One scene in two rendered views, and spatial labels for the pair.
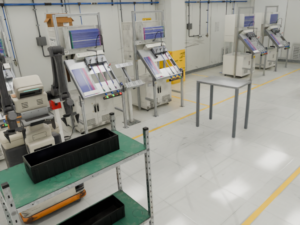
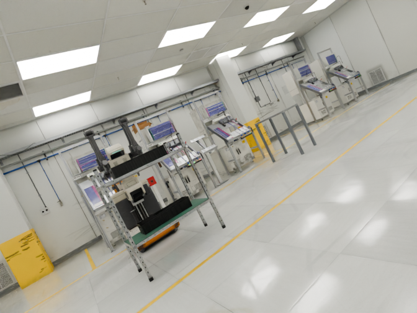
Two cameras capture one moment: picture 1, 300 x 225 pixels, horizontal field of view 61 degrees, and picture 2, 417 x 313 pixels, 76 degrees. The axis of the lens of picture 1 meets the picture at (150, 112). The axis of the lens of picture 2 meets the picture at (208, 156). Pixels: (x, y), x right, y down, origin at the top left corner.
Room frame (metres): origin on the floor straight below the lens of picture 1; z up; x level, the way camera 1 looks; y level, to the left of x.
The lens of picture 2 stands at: (-1.10, -0.63, 0.87)
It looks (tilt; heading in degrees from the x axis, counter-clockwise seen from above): 3 degrees down; 10
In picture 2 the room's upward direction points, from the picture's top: 26 degrees counter-clockwise
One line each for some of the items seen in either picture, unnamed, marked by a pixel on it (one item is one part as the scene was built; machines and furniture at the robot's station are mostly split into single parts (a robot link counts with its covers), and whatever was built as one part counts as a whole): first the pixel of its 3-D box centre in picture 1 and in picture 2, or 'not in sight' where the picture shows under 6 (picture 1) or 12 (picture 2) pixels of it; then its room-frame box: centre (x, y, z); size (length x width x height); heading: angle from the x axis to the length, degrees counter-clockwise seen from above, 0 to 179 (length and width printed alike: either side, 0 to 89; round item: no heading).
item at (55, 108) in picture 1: (58, 122); (158, 196); (3.48, 1.36, 0.39); 0.24 x 0.24 x 0.78; 40
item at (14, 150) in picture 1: (34, 147); (134, 201); (2.36, 1.23, 0.59); 0.55 x 0.34 x 0.83; 128
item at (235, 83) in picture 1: (222, 105); (284, 133); (3.85, -1.18, 0.40); 0.70 x 0.45 x 0.80; 44
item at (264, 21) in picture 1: (265, 37); (333, 77); (8.42, -3.86, 0.95); 1.36 x 0.82 x 1.90; 40
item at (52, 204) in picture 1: (45, 185); (150, 228); (2.29, 1.17, 0.16); 0.67 x 0.64 x 0.25; 38
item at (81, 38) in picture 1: (84, 38); (161, 130); (4.24, 0.98, 1.52); 0.51 x 0.13 x 0.27; 130
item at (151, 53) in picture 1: (154, 76); (230, 142); (5.10, -0.14, 0.65); 1.01 x 0.73 x 1.29; 40
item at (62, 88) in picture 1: (60, 73); (130, 134); (2.06, 0.71, 1.40); 0.11 x 0.06 x 0.43; 128
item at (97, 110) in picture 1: (88, 108); (183, 184); (4.30, 1.11, 0.31); 0.70 x 0.65 x 0.62; 130
